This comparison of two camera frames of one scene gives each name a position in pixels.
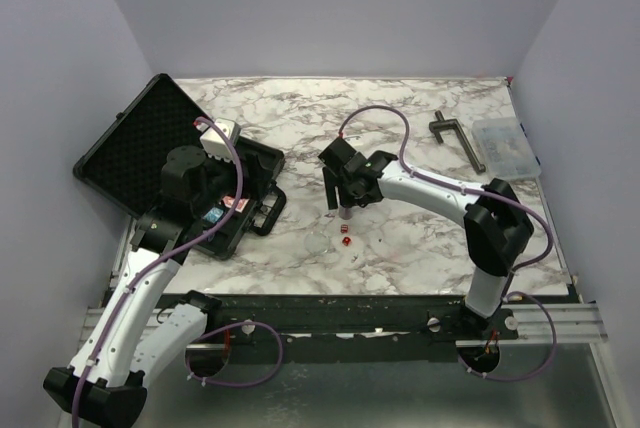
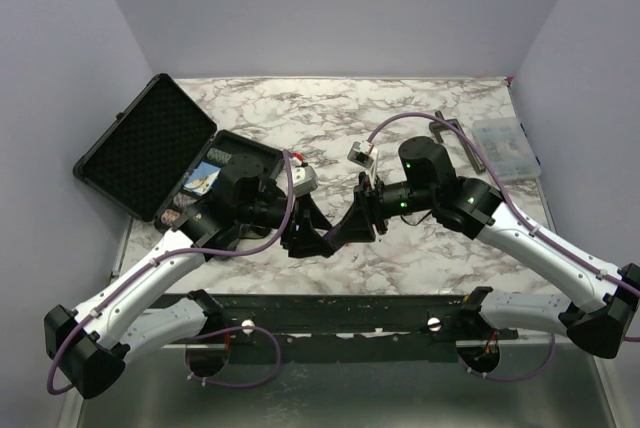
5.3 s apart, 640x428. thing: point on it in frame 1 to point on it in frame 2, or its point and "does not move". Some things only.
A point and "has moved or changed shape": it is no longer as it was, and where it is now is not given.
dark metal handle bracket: (441, 124) does not move
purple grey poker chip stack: (345, 212) has moved or changed shape
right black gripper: (345, 200) to (357, 224)
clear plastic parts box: (504, 149) does not move
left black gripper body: (223, 179) to (267, 212)
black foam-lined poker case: (153, 153) does not move
